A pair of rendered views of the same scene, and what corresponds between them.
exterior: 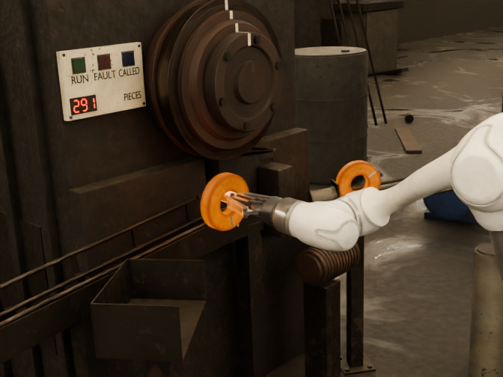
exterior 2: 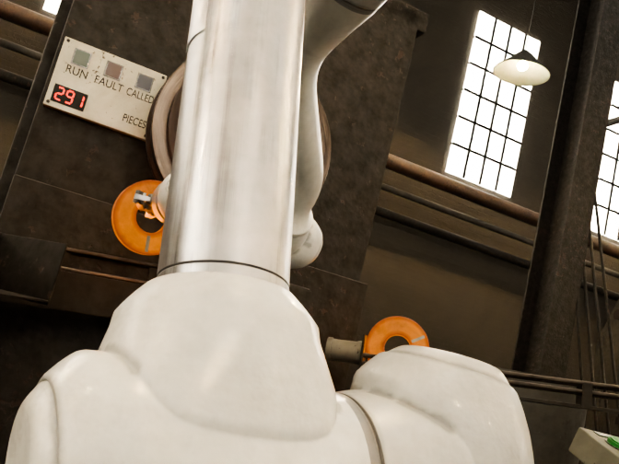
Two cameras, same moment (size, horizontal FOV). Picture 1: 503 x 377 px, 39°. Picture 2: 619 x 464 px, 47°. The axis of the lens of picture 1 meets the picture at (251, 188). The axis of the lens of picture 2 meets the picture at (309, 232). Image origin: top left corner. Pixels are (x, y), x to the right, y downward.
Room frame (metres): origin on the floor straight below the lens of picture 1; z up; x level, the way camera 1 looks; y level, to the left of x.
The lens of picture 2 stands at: (0.63, -0.81, 0.60)
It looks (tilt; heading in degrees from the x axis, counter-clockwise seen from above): 11 degrees up; 23
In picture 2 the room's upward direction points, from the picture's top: 14 degrees clockwise
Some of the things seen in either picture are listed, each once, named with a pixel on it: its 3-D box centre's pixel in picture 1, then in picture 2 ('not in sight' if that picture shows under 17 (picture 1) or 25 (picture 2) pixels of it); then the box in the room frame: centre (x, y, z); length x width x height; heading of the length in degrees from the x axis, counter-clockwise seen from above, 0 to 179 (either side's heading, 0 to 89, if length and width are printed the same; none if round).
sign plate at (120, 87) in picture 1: (103, 80); (107, 89); (1.95, 0.39, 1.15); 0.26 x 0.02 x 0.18; 136
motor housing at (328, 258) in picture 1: (328, 313); not in sight; (2.26, -0.25, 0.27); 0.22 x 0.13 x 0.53; 136
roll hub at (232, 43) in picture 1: (245, 82); not in sight; (2.05, 0.00, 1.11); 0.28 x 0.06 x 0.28; 136
